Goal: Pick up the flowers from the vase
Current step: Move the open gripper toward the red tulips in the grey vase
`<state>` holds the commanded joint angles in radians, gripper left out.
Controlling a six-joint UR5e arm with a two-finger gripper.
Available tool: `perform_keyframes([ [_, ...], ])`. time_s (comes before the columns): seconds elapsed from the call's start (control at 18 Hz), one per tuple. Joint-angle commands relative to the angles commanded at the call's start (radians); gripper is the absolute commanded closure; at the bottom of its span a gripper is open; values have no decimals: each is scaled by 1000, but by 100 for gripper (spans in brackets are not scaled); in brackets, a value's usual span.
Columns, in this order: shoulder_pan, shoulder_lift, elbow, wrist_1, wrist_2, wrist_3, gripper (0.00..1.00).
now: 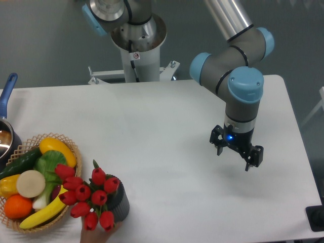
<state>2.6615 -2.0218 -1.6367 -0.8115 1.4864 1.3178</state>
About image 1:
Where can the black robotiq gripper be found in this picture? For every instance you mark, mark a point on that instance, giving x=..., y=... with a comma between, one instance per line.
x=240, y=142

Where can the red tulip bouquet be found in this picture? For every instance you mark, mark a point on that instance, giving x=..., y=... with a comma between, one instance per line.
x=88, y=199

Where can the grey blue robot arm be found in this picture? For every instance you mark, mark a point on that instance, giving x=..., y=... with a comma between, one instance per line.
x=231, y=76

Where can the dark grey ribbed vase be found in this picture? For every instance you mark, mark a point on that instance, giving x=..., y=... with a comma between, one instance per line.
x=117, y=201

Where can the person's hand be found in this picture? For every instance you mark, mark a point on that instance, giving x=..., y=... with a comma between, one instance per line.
x=97, y=235

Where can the black device at edge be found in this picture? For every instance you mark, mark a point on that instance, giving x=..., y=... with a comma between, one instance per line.
x=315, y=217

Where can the purple vegetable in basket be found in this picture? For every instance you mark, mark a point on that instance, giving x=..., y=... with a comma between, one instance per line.
x=55, y=192

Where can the yellow banana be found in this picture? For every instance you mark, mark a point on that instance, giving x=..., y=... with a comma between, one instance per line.
x=45, y=214

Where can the green bok choy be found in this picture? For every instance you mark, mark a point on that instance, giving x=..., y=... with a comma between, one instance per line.
x=46, y=165

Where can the beige round slice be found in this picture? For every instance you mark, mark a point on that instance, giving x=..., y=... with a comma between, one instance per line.
x=30, y=183

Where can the green cucumber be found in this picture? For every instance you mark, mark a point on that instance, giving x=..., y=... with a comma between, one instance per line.
x=21, y=164

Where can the orange fruit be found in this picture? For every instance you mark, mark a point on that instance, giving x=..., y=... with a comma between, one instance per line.
x=17, y=206

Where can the yellow bell pepper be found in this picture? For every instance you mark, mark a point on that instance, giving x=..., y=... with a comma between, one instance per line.
x=8, y=186

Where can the woven wicker basket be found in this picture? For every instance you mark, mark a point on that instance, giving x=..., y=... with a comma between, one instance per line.
x=26, y=146

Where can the white frame at right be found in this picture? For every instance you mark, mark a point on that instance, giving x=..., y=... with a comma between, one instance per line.
x=314, y=110

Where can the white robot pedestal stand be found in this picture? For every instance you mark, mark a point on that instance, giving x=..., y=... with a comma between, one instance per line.
x=139, y=47

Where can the blue handled saucepan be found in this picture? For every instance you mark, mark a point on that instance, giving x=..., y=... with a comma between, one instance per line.
x=9, y=139

